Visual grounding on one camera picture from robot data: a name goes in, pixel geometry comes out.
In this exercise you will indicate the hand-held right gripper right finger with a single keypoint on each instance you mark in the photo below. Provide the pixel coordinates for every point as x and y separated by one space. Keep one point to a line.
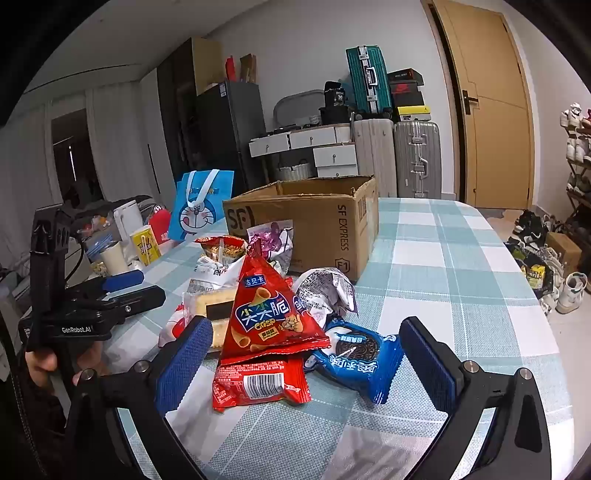
429 364

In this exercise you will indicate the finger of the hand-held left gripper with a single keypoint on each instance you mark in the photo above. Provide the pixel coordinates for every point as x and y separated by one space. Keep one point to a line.
124 279
138 300

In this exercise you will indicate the red paper bag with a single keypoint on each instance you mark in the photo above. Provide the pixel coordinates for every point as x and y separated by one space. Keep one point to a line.
232 69

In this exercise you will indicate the white curtain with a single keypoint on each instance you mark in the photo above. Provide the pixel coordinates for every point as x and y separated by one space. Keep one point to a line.
120 138

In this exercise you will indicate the rows of assorted sneakers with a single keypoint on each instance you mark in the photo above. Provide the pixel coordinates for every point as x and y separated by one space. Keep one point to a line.
572 120

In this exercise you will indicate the grey oval mirror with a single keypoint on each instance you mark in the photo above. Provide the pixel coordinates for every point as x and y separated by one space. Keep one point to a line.
295 104

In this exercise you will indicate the silver suitcase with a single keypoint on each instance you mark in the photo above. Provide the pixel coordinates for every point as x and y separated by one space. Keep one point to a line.
418 157

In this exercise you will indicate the blue cartoon gift bag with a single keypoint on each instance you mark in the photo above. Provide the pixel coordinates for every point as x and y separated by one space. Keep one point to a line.
194 217

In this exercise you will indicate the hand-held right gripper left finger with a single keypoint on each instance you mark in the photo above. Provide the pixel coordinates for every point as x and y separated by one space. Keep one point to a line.
184 364

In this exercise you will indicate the small cardboard box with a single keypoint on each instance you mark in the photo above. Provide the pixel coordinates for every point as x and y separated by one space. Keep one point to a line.
563 249

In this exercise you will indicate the brown cardboard box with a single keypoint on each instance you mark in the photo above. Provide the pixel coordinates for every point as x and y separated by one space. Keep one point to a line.
323 230

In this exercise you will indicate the metal shoe rack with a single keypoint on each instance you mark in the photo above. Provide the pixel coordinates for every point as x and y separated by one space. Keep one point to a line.
579 194

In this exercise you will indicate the wooden door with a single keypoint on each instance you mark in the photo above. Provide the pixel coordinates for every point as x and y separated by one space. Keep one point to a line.
489 69

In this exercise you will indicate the flat cardboard piece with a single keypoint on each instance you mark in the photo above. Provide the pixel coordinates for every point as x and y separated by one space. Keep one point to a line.
207 64

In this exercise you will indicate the dark wardrobe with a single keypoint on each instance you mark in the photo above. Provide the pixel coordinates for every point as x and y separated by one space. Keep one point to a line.
178 106

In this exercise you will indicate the pile of dark shoes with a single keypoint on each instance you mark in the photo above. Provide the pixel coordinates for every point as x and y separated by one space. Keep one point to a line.
531 226

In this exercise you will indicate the person's left hand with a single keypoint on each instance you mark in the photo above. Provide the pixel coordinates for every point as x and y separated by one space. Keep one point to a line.
44 362

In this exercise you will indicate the purple white snack packet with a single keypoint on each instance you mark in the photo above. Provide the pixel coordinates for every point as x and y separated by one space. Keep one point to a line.
323 288

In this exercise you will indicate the woven laundry basket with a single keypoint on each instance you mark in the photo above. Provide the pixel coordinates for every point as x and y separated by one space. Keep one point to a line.
295 171

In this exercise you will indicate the black refrigerator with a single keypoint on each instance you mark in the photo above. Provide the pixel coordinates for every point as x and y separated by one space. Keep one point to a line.
226 134

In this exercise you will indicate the black storage box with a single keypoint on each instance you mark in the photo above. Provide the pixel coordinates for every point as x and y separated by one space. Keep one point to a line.
335 116

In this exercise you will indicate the clear biscuit packet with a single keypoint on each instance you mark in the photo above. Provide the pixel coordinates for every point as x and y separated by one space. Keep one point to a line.
203 304

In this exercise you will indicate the noodle snack packet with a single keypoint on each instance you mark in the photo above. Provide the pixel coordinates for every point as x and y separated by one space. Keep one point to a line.
221 249

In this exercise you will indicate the white drawer cabinet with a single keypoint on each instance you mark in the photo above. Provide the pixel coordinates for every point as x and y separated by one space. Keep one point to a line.
334 157

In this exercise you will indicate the white electric kettle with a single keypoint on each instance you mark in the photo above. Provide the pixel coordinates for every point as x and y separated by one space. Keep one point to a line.
127 217

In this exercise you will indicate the brown paper bag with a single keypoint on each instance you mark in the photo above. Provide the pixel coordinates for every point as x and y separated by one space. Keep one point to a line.
248 69

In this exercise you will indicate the red white snack packet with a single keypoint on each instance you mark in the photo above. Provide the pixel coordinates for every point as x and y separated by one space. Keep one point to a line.
173 327

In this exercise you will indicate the red shoe box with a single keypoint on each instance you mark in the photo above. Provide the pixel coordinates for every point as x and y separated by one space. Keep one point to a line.
406 87

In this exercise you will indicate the yellow black shoe box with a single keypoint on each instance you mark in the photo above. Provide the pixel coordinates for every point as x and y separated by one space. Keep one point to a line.
414 113

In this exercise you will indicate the person's left forearm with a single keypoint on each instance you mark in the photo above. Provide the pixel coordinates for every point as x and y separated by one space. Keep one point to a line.
37 415

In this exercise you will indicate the black bag white label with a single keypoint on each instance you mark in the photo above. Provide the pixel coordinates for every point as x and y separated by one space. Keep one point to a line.
334 94

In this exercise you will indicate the red barcode snack packet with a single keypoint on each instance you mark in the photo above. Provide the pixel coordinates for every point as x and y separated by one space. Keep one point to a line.
258 383

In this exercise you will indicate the beige suitcase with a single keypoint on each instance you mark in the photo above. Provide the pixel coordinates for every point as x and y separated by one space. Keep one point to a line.
374 157

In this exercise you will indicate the red triangular snack packet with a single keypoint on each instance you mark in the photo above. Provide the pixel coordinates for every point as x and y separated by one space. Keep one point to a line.
268 318

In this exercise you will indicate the white cup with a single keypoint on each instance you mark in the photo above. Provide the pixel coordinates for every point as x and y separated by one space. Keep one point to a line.
113 258

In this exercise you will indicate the teal suitcase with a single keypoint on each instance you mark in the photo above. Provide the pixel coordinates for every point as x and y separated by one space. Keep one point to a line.
367 78

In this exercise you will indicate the blue cookie packet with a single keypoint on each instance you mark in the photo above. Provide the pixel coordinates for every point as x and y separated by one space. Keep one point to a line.
360 360

